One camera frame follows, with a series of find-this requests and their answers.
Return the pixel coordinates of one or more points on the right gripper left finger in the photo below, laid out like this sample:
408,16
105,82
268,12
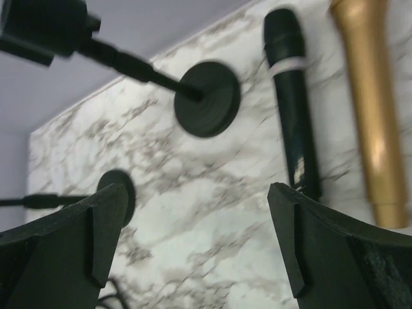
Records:
63,260

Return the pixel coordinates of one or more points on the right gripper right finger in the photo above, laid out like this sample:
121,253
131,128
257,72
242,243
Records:
335,261

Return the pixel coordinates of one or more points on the black shock mount stand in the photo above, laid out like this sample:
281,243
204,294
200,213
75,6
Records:
52,201

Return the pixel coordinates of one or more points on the black microphone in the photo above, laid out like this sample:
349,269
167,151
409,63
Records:
286,56

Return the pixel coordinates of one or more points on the black clip microphone stand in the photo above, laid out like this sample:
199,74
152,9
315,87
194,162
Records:
207,98

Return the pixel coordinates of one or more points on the gold microphone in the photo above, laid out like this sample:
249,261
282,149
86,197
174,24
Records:
362,27

